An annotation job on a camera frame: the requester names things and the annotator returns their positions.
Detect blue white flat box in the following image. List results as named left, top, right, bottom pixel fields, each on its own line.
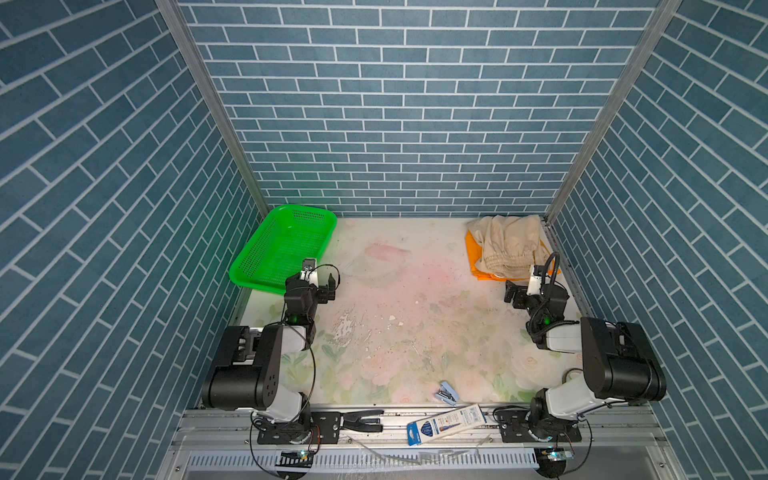
left=406, top=404, right=486, bottom=446

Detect left circuit board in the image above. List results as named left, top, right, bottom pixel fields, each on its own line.
left=275, top=450, right=315, bottom=470

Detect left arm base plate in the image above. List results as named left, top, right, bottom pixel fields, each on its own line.
left=252, top=410, right=342, bottom=446

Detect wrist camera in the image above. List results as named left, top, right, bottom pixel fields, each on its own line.
left=299, top=258, right=319, bottom=286
left=527, top=265, right=546, bottom=296

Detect black pliers tool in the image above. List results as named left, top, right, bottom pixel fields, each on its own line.
left=340, top=409, right=385, bottom=433

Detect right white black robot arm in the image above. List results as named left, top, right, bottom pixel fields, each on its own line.
left=504, top=281, right=667, bottom=438

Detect white vented cable duct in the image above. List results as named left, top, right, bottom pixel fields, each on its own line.
left=186, top=447, right=539, bottom=473

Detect orange shorts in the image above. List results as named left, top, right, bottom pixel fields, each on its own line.
left=465, top=232, right=552, bottom=283

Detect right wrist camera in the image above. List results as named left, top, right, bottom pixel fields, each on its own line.
left=527, top=265, right=546, bottom=296

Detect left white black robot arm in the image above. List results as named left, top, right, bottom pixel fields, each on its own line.
left=201, top=273, right=341, bottom=428

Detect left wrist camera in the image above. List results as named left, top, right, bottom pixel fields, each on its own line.
left=299, top=258, right=319, bottom=286

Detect green plastic basket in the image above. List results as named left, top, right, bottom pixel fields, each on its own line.
left=229, top=205, right=338, bottom=295

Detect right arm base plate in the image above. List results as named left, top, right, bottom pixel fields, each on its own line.
left=492, top=407, right=582, bottom=443

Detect aluminium front rail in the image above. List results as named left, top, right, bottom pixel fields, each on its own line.
left=157, top=404, right=684, bottom=479

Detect circuit board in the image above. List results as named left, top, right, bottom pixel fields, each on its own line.
left=535, top=447, right=573, bottom=467
left=275, top=450, right=315, bottom=470

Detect beige shorts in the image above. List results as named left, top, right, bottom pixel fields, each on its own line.
left=466, top=215, right=545, bottom=255

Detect right circuit board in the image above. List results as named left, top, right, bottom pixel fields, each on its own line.
left=535, top=447, right=573, bottom=467

